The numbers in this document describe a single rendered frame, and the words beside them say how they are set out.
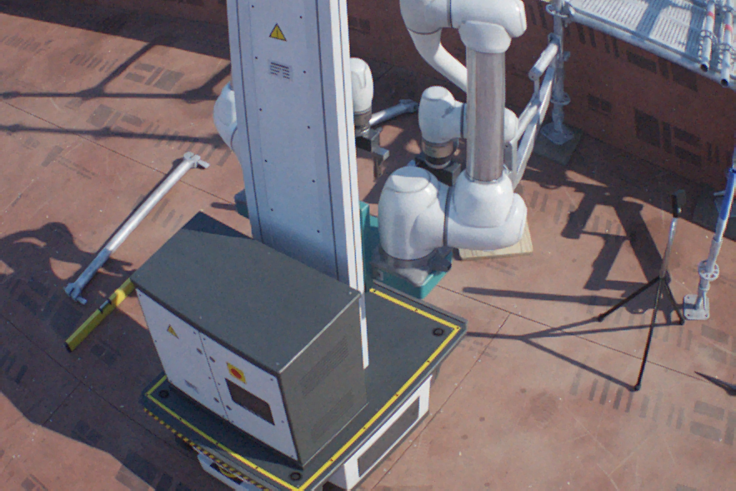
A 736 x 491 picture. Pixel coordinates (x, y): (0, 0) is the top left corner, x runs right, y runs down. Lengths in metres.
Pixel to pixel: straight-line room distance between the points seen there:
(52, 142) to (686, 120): 3.36
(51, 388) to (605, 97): 2.89
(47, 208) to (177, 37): 1.60
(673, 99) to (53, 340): 3.03
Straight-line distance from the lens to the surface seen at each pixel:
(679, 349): 3.47
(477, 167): 2.41
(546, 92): 3.94
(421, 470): 3.02
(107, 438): 3.25
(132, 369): 3.43
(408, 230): 2.49
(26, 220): 4.30
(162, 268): 2.54
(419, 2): 2.22
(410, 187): 2.45
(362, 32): 4.76
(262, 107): 2.40
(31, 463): 3.28
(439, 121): 2.68
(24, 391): 3.52
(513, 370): 3.30
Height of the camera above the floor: 2.57
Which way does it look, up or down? 41 degrees down
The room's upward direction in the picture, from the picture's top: 4 degrees counter-clockwise
